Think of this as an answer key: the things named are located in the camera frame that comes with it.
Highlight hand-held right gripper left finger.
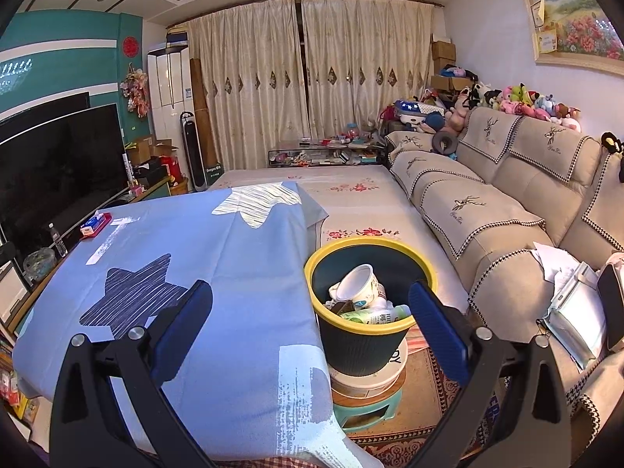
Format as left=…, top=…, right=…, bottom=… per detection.
left=49, top=280, right=215, bottom=468

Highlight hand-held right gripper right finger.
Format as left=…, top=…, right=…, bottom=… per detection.
left=408, top=280, right=571, bottom=468

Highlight green white milk bottle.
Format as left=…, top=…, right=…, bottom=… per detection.
left=339, top=305, right=413, bottom=326

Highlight yellow rimmed dark trash bin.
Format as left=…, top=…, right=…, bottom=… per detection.
left=303, top=239, right=436, bottom=377

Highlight white paper bowl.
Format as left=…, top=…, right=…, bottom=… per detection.
left=328, top=263, right=387, bottom=309

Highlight blue tablecloth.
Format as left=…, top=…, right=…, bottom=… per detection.
left=12, top=181, right=386, bottom=468

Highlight patterned red rug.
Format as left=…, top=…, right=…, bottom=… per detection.
left=351, top=346, right=488, bottom=459

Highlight white plastic bucket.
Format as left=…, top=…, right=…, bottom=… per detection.
left=329, top=336, right=410, bottom=395

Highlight green plastic stool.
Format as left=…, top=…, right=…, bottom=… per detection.
left=334, top=375, right=405, bottom=432

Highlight beige sofa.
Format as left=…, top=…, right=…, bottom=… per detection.
left=385, top=107, right=624, bottom=468

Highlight blue tissue packet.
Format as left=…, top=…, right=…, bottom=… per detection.
left=79, top=212, right=114, bottom=239

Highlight floral cream bed sheet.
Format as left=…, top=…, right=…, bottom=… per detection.
left=207, top=166, right=471, bottom=313

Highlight clear water bottle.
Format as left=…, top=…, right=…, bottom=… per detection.
left=48, top=223, right=68, bottom=257

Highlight red gift box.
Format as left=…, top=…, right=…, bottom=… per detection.
left=158, top=156, right=183, bottom=183

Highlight black bag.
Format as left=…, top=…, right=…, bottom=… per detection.
left=134, top=156, right=169, bottom=181

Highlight glass ashtray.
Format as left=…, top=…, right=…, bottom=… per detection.
left=23, top=248, right=57, bottom=281

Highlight black tower fan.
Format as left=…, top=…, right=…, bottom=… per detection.
left=179, top=111, right=208, bottom=192

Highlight black flat device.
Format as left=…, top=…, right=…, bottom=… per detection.
left=597, top=263, right=624, bottom=352

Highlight white drawer unit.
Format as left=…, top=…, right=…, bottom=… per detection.
left=0, top=244, right=30, bottom=325

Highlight colourful book pile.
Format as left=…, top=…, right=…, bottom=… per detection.
left=0, top=336, right=40, bottom=425

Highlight grey neck pillow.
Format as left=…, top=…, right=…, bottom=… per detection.
left=431, top=129, right=459, bottom=157

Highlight large curved television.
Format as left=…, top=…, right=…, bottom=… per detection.
left=0, top=103, right=128, bottom=254

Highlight glass coffee table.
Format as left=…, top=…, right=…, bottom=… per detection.
left=268, top=136, right=388, bottom=169

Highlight tall brown cardboard panel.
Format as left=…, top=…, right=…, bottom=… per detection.
left=189, top=58, right=218, bottom=169

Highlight blue white patterned bag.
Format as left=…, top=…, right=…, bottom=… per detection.
left=394, top=100, right=447, bottom=130

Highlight pile of plush toys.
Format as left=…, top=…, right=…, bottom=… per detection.
left=453, top=83, right=583, bottom=132

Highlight black yellow plush toy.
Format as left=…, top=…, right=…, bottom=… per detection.
left=601, top=131, right=624, bottom=181

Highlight beige embroidered curtain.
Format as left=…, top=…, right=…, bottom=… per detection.
left=301, top=0, right=434, bottom=140
left=188, top=0, right=310, bottom=171

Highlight stacked cardboard boxes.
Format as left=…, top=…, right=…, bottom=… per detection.
left=430, top=40, right=476, bottom=91

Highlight framed flower painting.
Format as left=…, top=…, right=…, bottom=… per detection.
left=519, top=0, right=624, bottom=76

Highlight flower wall hanging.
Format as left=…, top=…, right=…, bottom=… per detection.
left=120, top=63, right=148, bottom=118

